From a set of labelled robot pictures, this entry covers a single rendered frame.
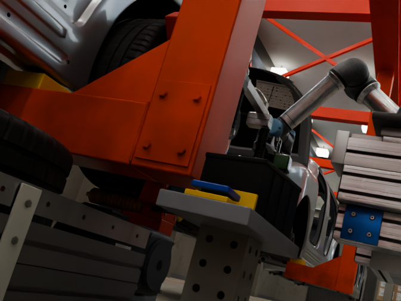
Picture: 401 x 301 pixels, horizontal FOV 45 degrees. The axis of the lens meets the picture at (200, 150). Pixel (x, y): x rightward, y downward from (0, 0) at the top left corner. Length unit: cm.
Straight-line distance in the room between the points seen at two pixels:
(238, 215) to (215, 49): 50
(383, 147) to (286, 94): 384
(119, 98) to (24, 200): 53
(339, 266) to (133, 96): 419
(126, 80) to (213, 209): 56
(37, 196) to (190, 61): 54
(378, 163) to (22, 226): 84
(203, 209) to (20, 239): 29
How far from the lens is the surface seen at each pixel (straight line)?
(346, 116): 810
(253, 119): 182
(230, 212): 78
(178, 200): 82
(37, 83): 141
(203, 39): 119
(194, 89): 112
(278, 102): 515
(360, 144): 128
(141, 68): 124
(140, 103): 118
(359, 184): 125
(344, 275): 517
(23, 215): 78
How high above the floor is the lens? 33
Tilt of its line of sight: 14 degrees up
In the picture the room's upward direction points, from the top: 16 degrees clockwise
